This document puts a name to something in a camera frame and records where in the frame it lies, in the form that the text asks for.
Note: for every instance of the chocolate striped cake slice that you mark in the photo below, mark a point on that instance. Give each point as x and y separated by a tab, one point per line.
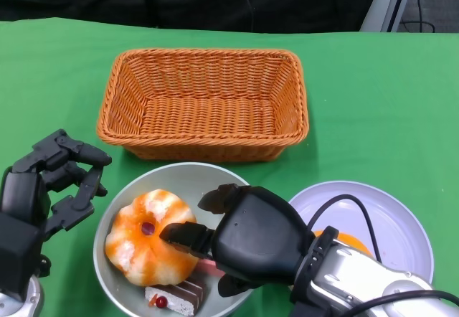
179	295

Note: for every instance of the orange wicker basket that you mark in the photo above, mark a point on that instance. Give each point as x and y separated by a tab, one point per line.
208	123

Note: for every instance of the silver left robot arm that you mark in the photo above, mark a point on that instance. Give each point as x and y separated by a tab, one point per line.
21	302

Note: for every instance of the orange white pumpkin bread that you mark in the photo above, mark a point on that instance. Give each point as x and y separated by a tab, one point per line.
143	256

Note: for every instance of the grey round bowl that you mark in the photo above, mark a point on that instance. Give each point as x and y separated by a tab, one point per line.
179	177

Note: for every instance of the pink cake slice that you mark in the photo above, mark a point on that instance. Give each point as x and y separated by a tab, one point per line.
206	267

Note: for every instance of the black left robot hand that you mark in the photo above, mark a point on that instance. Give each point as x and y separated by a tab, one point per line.
25	191

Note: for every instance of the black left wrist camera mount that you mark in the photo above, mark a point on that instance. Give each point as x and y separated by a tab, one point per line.
18	249

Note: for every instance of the green tablecloth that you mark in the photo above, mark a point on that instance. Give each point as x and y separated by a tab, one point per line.
358	116

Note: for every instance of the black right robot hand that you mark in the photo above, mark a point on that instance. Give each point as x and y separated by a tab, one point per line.
258	234

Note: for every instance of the white round plate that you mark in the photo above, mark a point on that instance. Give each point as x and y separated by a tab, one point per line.
394	216

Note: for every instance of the grey metal stand leg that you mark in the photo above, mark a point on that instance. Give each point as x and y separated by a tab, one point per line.
383	8

